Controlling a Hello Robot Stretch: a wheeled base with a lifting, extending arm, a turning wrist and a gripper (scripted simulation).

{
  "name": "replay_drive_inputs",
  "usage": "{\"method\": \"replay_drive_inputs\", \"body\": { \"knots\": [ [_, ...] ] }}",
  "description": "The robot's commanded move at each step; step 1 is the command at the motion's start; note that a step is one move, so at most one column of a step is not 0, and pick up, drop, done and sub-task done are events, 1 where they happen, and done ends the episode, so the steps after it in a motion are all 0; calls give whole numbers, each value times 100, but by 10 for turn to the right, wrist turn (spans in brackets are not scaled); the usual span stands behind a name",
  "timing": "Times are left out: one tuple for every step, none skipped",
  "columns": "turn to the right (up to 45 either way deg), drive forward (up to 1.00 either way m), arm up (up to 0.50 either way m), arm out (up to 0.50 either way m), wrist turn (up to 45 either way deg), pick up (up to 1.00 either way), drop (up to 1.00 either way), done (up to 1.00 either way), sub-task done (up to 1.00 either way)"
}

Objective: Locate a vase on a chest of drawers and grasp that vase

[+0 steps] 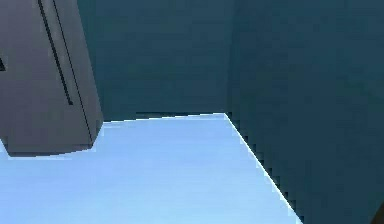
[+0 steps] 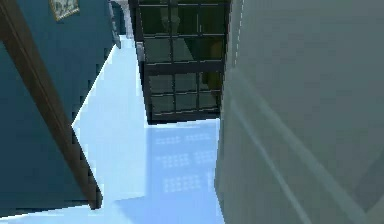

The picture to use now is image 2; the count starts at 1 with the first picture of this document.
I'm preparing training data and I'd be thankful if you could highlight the black glazed grid door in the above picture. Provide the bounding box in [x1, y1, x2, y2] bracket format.
[128, 0, 232, 126]

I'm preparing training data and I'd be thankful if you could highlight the brown wooden door frame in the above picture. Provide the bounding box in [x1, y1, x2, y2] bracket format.
[0, 0, 103, 211]

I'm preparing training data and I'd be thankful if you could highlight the framed wall picture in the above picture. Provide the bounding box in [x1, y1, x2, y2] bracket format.
[48, 0, 81, 22]

